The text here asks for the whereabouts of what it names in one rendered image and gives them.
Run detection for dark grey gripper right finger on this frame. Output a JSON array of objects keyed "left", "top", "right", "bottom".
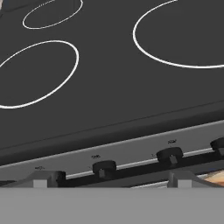
[{"left": 168, "top": 170, "right": 223, "bottom": 188}]

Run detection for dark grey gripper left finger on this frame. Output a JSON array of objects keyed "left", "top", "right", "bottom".
[{"left": 4, "top": 170, "right": 59, "bottom": 188}]

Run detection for black stove knob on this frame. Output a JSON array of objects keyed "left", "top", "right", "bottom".
[
  {"left": 156, "top": 146, "right": 185, "bottom": 166},
  {"left": 54, "top": 171, "right": 67, "bottom": 186},
  {"left": 209, "top": 136, "right": 224, "bottom": 153},
  {"left": 92, "top": 159, "right": 118, "bottom": 179}
]

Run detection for black hob stove with silver panel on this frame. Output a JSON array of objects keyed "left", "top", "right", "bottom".
[{"left": 0, "top": 0, "right": 224, "bottom": 188}]

